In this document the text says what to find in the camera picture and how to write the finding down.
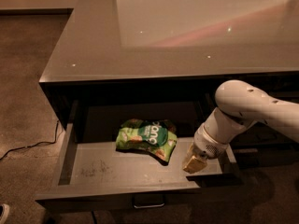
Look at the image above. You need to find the white shoe tip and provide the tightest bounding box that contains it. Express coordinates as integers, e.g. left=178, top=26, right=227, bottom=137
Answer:
left=0, top=203, right=10, bottom=224

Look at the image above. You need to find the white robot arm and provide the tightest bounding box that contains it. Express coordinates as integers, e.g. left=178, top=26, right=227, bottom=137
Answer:
left=182, top=80, right=299, bottom=174

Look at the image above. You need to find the grey glass-top drawer cabinet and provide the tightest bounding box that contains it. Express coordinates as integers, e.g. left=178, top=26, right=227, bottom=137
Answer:
left=38, top=0, right=299, bottom=173

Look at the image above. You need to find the green snack bag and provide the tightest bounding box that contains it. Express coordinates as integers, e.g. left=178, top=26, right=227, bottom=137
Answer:
left=116, top=119, right=178, bottom=163

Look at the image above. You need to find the thin black floor cable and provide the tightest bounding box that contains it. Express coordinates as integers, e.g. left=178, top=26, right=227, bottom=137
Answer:
left=0, top=119, right=60, bottom=161

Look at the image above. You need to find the dark wall baseboard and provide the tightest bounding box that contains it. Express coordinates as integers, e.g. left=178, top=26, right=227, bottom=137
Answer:
left=0, top=7, right=73, bottom=16

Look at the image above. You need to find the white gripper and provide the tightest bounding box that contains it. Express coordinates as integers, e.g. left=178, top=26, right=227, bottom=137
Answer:
left=182, top=125, right=228, bottom=174

